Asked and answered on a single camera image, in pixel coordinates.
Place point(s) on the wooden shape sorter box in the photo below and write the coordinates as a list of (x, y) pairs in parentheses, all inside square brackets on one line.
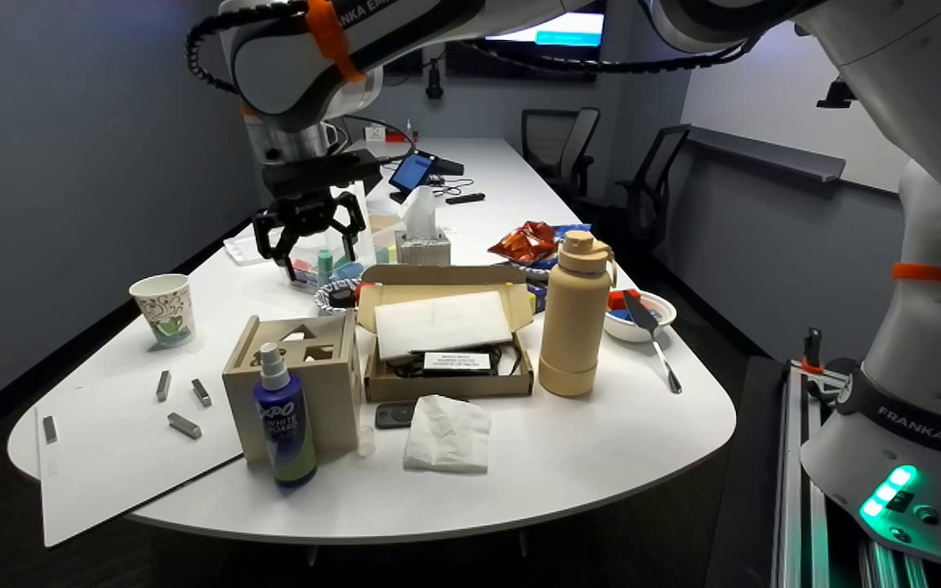
[(296, 404)]

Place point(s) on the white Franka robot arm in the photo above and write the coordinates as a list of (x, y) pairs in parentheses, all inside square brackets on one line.
[(930, 361)]

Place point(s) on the white flat board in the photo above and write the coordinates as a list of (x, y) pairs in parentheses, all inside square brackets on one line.
[(111, 458)]

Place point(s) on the black device with white label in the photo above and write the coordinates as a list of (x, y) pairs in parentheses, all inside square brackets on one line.
[(459, 364)]

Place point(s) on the crumpled white napkin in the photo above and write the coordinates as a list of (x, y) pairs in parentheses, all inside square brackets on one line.
[(448, 436)]

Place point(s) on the black office chair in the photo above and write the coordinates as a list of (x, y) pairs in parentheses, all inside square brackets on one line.
[(661, 176), (553, 147)]

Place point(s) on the white paper sheet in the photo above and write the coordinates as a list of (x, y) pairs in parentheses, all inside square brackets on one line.
[(443, 324)]

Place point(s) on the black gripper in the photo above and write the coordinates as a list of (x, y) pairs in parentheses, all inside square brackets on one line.
[(312, 191)]

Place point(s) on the tan insulated water bottle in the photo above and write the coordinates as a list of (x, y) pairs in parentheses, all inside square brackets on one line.
[(573, 329)]

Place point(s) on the tablet with blue screen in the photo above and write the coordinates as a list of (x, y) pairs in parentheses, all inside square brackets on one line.
[(414, 172)]

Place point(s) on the aluminium rail frame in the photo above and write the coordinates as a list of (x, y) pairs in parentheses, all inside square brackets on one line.
[(793, 492)]

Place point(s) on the white paper on table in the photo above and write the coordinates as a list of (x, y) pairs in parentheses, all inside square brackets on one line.
[(239, 251)]

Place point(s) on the camera on black mount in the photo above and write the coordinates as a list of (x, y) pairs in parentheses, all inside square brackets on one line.
[(838, 92)]

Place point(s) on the small grey metal block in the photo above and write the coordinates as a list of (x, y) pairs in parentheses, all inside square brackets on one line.
[(50, 429), (162, 386), (201, 394)]

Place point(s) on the large grey metal block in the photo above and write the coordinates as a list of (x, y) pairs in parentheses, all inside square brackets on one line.
[(183, 426)]

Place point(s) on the metal spoon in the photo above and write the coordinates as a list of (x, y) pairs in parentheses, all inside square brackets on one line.
[(661, 353)]

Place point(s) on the white bowl with red food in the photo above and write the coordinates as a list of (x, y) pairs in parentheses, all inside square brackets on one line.
[(650, 315)]

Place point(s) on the orange snack bag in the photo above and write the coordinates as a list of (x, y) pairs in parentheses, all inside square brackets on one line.
[(524, 244)]

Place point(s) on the black remote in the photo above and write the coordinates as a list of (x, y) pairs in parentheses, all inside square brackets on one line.
[(464, 196)]

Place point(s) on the grey pole with black mount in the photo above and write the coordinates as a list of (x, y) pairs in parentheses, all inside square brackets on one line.
[(435, 79)]

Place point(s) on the printed paper cup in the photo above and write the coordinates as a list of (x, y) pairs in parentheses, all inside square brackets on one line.
[(163, 308)]

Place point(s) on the wall monitor screen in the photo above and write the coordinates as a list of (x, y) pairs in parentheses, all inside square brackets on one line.
[(556, 35)]

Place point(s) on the small black flat object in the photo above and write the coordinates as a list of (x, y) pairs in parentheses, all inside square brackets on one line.
[(394, 415)]

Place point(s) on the open cardboard box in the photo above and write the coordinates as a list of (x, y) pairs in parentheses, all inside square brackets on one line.
[(448, 385)]

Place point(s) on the tissue box with white tissue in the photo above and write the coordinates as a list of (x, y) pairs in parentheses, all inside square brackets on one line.
[(421, 245)]

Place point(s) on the clear container with markers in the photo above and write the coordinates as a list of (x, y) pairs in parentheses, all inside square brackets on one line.
[(324, 265)]

